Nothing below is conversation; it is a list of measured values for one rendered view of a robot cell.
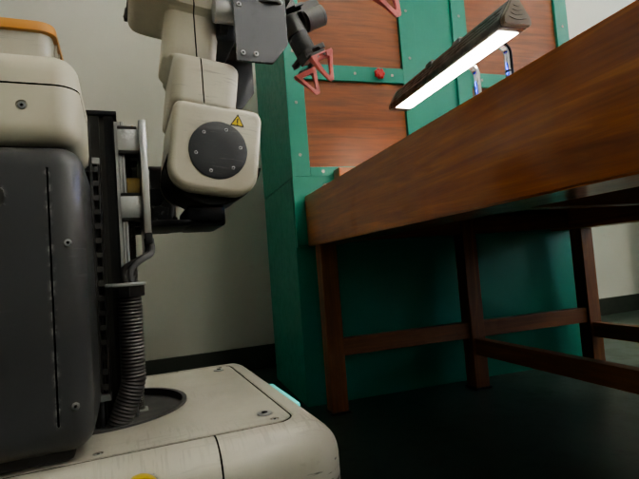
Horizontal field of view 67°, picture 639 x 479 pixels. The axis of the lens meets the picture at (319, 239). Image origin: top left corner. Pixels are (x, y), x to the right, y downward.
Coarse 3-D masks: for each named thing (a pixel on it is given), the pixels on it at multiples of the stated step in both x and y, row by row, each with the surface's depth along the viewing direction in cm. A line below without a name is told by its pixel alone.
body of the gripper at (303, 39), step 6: (300, 30) 126; (294, 36) 126; (300, 36) 126; (306, 36) 127; (288, 42) 129; (294, 42) 127; (300, 42) 127; (306, 42) 127; (312, 42) 128; (294, 48) 128; (300, 48) 127; (306, 48) 127; (312, 48) 125; (318, 48) 127; (300, 54) 126; (306, 54) 124; (294, 66) 132
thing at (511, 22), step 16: (512, 0) 114; (496, 16) 117; (512, 16) 113; (528, 16) 115; (480, 32) 122; (448, 48) 140; (464, 48) 128; (496, 48) 127; (432, 64) 147; (448, 64) 135; (416, 80) 154; (432, 80) 145; (400, 96) 163
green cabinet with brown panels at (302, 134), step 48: (336, 0) 188; (432, 0) 201; (480, 0) 209; (528, 0) 217; (288, 48) 179; (336, 48) 186; (384, 48) 193; (432, 48) 199; (528, 48) 214; (288, 96) 178; (336, 96) 185; (384, 96) 191; (432, 96) 197; (288, 144) 178; (336, 144) 183; (384, 144) 189
